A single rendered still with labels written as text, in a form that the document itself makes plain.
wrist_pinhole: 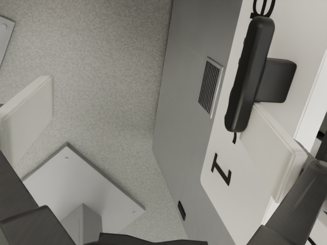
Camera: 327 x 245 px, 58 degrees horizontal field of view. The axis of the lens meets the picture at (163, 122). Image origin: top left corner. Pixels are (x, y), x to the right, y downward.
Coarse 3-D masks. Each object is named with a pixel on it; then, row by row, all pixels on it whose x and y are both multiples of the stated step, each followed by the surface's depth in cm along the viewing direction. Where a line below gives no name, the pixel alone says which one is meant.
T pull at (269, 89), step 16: (256, 32) 17; (272, 32) 17; (256, 48) 17; (240, 64) 18; (256, 64) 18; (272, 64) 18; (288, 64) 18; (240, 80) 18; (256, 80) 18; (272, 80) 18; (288, 80) 19; (240, 96) 18; (256, 96) 19; (272, 96) 19; (240, 112) 19; (240, 128) 19
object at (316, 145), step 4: (324, 120) 31; (324, 124) 31; (320, 128) 32; (324, 128) 32; (324, 132) 32; (316, 140) 32; (320, 140) 32; (316, 144) 32; (320, 144) 33; (312, 148) 33; (316, 148) 33; (312, 152) 33; (316, 152) 33
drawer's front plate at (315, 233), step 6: (318, 216) 34; (324, 216) 35; (318, 222) 34; (324, 222) 34; (312, 228) 35; (318, 228) 34; (324, 228) 33; (312, 234) 35; (318, 234) 34; (324, 234) 33; (312, 240) 35; (318, 240) 34; (324, 240) 33
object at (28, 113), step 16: (48, 80) 18; (16, 96) 15; (32, 96) 15; (48, 96) 18; (0, 112) 13; (16, 112) 14; (32, 112) 16; (48, 112) 18; (0, 128) 13; (16, 128) 14; (32, 128) 16; (0, 144) 13; (16, 144) 14; (32, 144) 16; (16, 160) 14
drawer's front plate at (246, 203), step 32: (288, 0) 20; (320, 0) 17; (288, 32) 20; (320, 32) 17; (320, 64) 17; (224, 96) 28; (288, 96) 19; (320, 96) 18; (224, 128) 28; (288, 128) 19; (224, 160) 27; (224, 192) 27; (256, 192) 22; (224, 224) 27; (256, 224) 22
